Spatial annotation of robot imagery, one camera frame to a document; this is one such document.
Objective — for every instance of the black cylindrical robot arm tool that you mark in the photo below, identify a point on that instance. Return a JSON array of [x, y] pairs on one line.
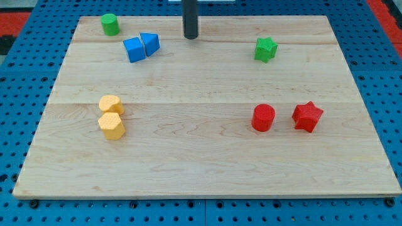
[[190, 19]]

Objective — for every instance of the green star block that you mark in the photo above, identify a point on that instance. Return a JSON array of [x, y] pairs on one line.
[[265, 49]]

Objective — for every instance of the red star block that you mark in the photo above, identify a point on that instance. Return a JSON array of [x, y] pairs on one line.
[[306, 116]]

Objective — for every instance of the light wooden board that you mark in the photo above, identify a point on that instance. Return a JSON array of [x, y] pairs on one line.
[[188, 111]]

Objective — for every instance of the red cylinder block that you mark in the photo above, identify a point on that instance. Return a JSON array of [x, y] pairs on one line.
[[263, 117]]

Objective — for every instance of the blue triangular prism block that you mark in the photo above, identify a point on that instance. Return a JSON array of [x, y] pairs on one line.
[[151, 43]]

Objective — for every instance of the blue cube block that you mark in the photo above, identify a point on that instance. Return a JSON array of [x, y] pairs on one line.
[[134, 49]]

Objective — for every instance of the yellow hexagon block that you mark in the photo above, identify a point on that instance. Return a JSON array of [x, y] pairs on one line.
[[111, 125]]

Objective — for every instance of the yellow heart block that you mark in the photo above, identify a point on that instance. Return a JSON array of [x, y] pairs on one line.
[[111, 103]]

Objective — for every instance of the green cylinder block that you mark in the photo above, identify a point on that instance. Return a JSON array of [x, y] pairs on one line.
[[110, 24]]

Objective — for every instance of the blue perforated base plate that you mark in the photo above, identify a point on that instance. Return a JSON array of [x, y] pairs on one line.
[[31, 67]]

